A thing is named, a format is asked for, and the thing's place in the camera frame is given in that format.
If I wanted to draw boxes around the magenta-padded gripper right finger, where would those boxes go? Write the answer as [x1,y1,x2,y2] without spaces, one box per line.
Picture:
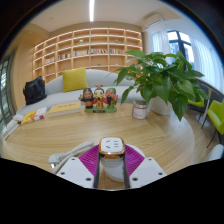
[122,143,168,190]

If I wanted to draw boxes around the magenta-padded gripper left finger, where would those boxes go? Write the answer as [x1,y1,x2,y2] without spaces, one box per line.
[55,143,102,190]

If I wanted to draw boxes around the white charger with gold rim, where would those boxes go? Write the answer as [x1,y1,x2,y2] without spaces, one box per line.
[98,136,127,168]

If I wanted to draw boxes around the round white power strip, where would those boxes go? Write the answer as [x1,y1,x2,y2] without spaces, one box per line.
[99,143,147,183]

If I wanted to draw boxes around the small white jar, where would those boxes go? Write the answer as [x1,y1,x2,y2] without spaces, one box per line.
[131,99,149,120]

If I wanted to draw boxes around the large yellow book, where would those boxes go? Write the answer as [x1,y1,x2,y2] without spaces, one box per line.
[46,100,83,118]

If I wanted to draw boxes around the colourful figurine trio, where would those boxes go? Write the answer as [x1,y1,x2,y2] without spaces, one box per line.
[78,84,120,114]

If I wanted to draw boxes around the white and red box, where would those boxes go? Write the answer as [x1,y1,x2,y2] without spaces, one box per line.
[33,106,48,122]

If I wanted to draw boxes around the grey curved sofa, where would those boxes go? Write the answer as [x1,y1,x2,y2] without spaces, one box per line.
[15,68,148,116]

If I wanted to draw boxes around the small yellow book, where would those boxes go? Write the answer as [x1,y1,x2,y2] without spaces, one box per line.
[20,109,38,126]

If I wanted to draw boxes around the small white object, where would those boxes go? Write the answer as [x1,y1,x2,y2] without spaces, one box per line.
[12,113,25,123]

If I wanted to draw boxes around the yellow cushion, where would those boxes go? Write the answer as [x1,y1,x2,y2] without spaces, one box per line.
[61,66,90,93]

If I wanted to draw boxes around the green chair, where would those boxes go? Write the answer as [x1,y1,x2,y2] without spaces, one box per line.
[187,96,206,109]
[206,98,224,148]

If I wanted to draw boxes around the green potted plant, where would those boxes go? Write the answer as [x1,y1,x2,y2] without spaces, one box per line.
[114,49,209,122]

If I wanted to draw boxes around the black bag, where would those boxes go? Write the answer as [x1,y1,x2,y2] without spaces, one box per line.
[22,75,48,106]

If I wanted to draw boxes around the glass door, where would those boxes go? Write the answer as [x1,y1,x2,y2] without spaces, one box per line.
[0,54,16,131]

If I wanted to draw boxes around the wooden shelf unit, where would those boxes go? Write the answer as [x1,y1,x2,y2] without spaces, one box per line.
[32,27,144,84]

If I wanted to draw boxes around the white curtain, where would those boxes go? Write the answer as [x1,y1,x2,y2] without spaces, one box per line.
[151,31,172,56]
[189,36,224,94]

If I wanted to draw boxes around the dark-framed window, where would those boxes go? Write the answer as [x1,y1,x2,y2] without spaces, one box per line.
[166,30,196,73]

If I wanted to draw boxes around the white air conditioner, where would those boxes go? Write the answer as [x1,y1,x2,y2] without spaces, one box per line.
[143,13,166,29]

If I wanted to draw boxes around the long ceiling light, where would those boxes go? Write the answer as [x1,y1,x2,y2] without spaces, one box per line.
[88,0,96,23]

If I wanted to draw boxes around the white power strip cable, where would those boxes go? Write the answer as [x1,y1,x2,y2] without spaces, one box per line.
[48,140,95,174]

